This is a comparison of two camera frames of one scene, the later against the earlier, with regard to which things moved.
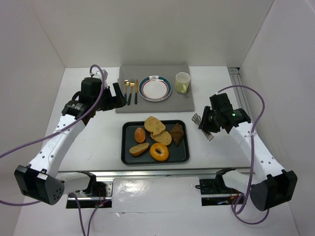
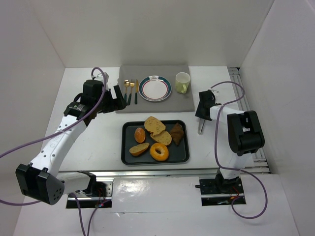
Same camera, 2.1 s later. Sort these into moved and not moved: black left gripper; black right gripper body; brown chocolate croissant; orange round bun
Moved: black right gripper body
Not moved: brown chocolate croissant; black left gripper; orange round bun
